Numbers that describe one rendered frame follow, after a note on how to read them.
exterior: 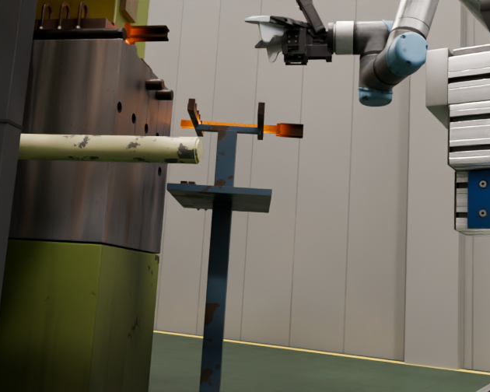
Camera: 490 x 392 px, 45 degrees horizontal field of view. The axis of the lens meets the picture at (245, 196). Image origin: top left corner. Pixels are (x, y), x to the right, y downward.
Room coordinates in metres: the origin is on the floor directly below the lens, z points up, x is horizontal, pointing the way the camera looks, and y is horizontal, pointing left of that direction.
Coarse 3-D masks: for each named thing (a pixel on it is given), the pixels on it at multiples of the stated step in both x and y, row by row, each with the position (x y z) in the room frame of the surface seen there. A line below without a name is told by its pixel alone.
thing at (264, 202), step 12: (180, 192) 1.69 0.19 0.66; (192, 192) 1.67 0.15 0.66; (204, 192) 1.66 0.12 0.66; (216, 192) 1.65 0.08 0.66; (228, 192) 1.65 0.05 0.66; (240, 192) 1.65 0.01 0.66; (252, 192) 1.65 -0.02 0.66; (264, 192) 1.65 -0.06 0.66; (180, 204) 1.95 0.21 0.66; (192, 204) 1.94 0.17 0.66; (204, 204) 1.92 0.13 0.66; (240, 204) 1.86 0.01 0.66; (252, 204) 1.84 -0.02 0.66; (264, 204) 1.82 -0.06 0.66
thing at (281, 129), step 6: (186, 120) 1.96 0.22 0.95; (180, 126) 1.96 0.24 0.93; (186, 126) 1.96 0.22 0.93; (192, 126) 1.96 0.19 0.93; (246, 126) 1.95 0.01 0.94; (252, 126) 1.95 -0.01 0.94; (264, 126) 1.95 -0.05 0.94; (270, 126) 1.95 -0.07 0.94; (276, 126) 1.95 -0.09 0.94; (282, 126) 1.96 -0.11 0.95; (288, 126) 1.96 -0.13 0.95; (294, 126) 1.96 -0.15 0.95; (300, 126) 1.96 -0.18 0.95; (264, 132) 1.97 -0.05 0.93; (270, 132) 1.97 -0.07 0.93; (276, 132) 1.94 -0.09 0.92; (282, 132) 1.96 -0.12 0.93; (288, 132) 1.96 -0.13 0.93; (294, 132) 1.96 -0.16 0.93; (300, 132) 1.96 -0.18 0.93
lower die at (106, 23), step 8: (48, 24) 1.28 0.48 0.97; (56, 24) 1.28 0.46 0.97; (64, 24) 1.28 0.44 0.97; (72, 24) 1.27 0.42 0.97; (80, 24) 1.27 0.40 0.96; (88, 24) 1.27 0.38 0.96; (96, 24) 1.26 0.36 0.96; (104, 24) 1.26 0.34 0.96; (112, 24) 1.30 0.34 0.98; (136, 48) 1.45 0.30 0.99
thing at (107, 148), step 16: (32, 144) 0.99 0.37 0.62; (48, 144) 0.99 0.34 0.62; (64, 144) 0.98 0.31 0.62; (80, 144) 0.98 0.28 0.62; (96, 144) 0.97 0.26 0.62; (112, 144) 0.97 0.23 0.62; (128, 144) 0.96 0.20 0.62; (144, 144) 0.96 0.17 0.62; (160, 144) 0.95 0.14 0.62; (176, 144) 0.95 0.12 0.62; (192, 144) 0.94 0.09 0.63; (80, 160) 1.00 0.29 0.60; (96, 160) 0.99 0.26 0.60; (112, 160) 0.98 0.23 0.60; (128, 160) 0.98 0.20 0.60; (144, 160) 0.97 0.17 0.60; (160, 160) 0.96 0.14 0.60; (176, 160) 0.96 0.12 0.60; (192, 160) 0.95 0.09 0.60
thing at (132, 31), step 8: (128, 24) 1.36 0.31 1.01; (128, 32) 1.36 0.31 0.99; (136, 32) 1.37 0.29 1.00; (144, 32) 1.37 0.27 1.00; (152, 32) 1.36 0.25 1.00; (160, 32) 1.36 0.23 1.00; (168, 32) 1.37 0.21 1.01; (128, 40) 1.38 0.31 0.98; (136, 40) 1.38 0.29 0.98; (144, 40) 1.38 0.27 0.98; (152, 40) 1.38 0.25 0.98; (160, 40) 1.37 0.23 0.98; (168, 40) 1.37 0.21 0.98
